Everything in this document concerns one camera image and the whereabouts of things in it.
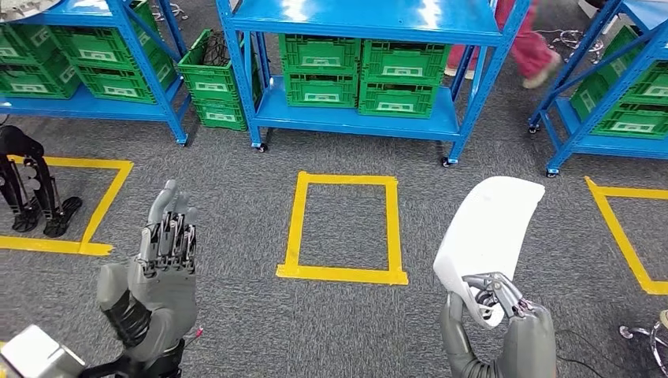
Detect person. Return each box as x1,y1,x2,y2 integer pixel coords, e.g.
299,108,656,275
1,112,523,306
444,0,563,90

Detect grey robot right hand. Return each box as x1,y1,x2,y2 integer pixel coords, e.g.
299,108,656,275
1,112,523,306
439,272,559,378

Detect blue metal shelf rack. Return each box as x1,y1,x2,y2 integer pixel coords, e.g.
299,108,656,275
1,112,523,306
527,0,668,180
0,0,192,147
215,0,529,169

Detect yellow floor tape square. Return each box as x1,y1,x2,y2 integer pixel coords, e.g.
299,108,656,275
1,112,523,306
275,171,410,287
584,176,668,297
0,154,135,258

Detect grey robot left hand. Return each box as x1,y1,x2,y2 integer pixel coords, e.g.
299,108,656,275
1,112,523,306
96,180,199,366

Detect black cable bundle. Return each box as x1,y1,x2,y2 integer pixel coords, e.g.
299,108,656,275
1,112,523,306
199,30,232,69

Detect green plastic crate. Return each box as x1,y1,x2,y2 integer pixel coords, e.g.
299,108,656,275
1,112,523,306
277,33,362,76
0,23,59,66
49,0,164,72
284,70,361,109
361,39,452,86
357,80,442,120
190,96,251,132
570,24,647,124
0,52,83,100
75,49,180,106
621,60,668,106
176,28,263,106
592,102,668,140

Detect white plastic shell part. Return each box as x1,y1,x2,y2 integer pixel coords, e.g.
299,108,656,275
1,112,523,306
432,176,547,330

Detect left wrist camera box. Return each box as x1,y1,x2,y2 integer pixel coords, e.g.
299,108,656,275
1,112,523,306
0,324,87,378

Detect chrome stool base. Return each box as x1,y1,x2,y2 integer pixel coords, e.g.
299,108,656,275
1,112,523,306
619,310,668,378

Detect silver wheel cover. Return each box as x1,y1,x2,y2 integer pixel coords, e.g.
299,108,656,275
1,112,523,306
0,0,62,23

